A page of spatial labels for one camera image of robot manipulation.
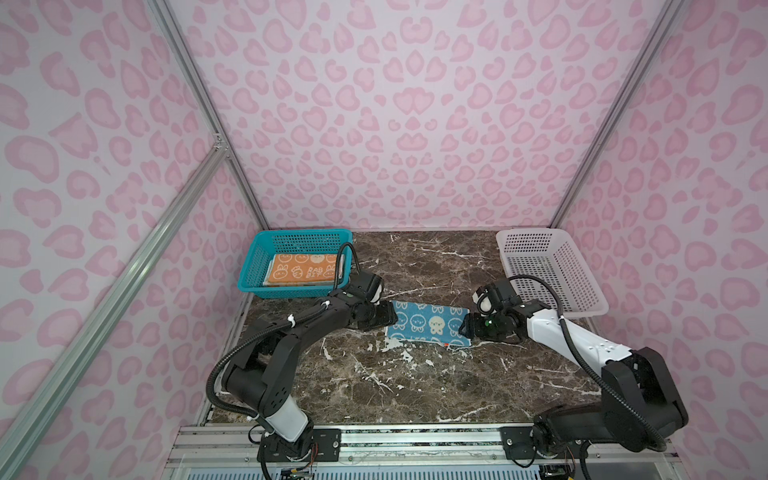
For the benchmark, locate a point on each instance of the blue patterned towel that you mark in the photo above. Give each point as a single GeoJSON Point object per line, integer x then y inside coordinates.
{"type": "Point", "coordinates": [427, 323]}

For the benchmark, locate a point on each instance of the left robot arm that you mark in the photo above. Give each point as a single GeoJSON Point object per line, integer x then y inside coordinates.
{"type": "Point", "coordinates": [256, 377]}

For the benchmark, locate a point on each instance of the left corner aluminium post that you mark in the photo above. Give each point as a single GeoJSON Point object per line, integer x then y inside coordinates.
{"type": "Point", "coordinates": [167, 22]}

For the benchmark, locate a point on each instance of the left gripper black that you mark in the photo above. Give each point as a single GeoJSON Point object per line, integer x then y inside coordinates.
{"type": "Point", "coordinates": [388, 316]}

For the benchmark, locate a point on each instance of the right corner aluminium post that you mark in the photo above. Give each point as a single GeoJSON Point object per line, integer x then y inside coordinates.
{"type": "Point", "coordinates": [663, 27]}

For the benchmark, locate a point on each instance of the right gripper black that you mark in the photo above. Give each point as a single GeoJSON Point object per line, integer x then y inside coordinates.
{"type": "Point", "coordinates": [472, 327]}

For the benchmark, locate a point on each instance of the corner aluminium post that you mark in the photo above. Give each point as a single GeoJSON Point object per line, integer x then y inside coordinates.
{"type": "Point", "coordinates": [167, 22]}
{"type": "Point", "coordinates": [663, 27]}

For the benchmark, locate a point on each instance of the white plastic basket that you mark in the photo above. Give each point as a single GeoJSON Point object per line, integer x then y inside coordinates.
{"type": "Point", "coordinates": [552, 256]}

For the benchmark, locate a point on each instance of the orange patterned towel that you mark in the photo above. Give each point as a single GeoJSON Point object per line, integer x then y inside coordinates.
{"type": "Point", "coordinates": [301, 270]}

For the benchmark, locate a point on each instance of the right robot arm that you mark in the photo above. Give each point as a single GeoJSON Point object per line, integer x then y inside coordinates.
{"type": "Point", "coordinates": [639, 406]}

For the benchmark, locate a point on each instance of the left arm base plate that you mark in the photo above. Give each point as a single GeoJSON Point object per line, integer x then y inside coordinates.
{"type": "Point", "coordinates": [317, 444]}

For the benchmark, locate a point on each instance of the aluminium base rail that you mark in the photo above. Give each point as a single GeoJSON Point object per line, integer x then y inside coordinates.
{"type": "Point", "coordinates": [408, 451]}

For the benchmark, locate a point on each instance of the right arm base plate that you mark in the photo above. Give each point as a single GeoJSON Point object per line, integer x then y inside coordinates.
{"type": "Point", "coordinates": [530, 443]}

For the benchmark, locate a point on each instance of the left diagonal aluminium strut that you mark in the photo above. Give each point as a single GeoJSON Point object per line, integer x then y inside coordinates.
{"type": "Point", "coordinates": [36, 417]}

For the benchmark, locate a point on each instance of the teal plastic basket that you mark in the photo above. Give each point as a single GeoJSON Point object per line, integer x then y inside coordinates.
{"type": "Point", "coordinates": [267, 244]}

